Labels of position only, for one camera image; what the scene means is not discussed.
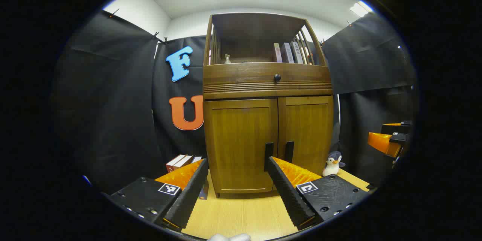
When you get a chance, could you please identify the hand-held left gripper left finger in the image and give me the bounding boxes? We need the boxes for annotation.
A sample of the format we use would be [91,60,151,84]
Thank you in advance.
[107,158,209,232]

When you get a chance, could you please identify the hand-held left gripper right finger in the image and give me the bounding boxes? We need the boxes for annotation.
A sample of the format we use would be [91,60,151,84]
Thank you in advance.
[265,156,371,231]

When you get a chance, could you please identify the wooden shoe cabinet door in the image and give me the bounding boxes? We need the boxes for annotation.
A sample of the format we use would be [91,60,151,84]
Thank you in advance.
[278,96,334,175]
[204,99,278,195]

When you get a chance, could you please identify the wooden double-door shoe cabinet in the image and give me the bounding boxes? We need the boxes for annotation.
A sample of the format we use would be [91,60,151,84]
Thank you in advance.
[203,12,335,199]

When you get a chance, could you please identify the wooden cabinet drawer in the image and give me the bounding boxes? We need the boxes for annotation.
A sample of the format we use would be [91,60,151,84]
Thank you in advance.
[203,63,333,100]

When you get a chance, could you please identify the dark blue book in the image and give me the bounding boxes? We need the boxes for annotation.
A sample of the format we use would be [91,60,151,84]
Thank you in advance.
[191,156,209,200]

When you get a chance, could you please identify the red book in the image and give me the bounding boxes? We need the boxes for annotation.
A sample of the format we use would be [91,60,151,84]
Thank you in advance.
[166,154,187,173]

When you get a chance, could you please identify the penguin plush toy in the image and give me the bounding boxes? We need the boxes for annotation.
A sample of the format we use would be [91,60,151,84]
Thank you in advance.
[322,151,346,177]

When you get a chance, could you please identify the pale shelf book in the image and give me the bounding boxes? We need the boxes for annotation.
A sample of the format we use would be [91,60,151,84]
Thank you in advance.
[291,41,304,64]

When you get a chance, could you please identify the small ceiling light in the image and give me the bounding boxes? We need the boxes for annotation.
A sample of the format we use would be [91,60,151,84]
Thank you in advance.
[349,2,373,18]

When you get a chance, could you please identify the black backdrop cloth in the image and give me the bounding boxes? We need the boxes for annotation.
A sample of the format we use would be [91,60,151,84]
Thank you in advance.
[53,9,418,196]

